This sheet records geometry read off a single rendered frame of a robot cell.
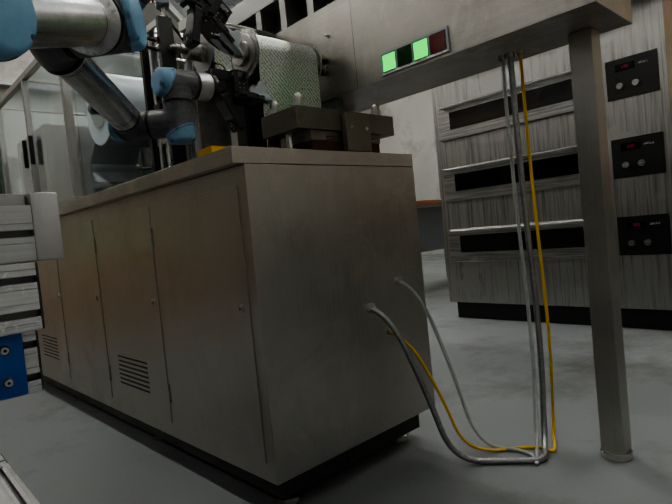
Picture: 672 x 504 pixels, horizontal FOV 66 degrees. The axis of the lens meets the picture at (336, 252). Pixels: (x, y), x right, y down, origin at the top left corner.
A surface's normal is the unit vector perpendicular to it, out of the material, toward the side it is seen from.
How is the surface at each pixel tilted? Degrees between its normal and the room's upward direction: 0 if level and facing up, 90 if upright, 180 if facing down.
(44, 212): 90
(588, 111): 90
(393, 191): 90
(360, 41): 90
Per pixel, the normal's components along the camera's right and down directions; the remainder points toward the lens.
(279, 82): 0.69, -0.04
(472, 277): -0.73, 0.10
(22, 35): 0.98, -0.04
